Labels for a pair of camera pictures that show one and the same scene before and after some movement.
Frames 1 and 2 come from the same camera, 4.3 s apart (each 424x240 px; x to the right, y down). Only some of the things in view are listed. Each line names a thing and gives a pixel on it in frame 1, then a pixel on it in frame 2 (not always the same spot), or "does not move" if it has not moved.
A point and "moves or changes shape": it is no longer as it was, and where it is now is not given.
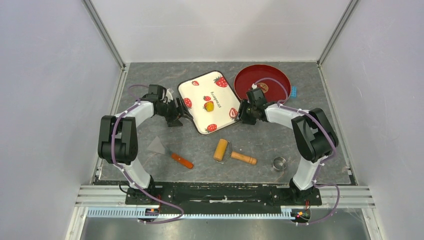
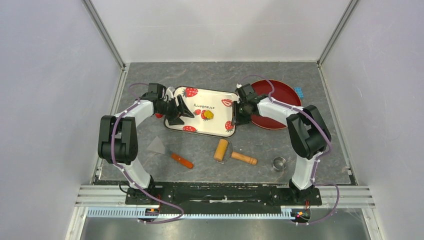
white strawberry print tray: [209, 101] moves or changes shape
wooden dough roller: [223, 152] does not move
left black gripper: [173, 121] does not move
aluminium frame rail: [110, 202] does not move
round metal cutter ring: [279, 163] does not move
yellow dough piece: [209, 106] to [209, 114]
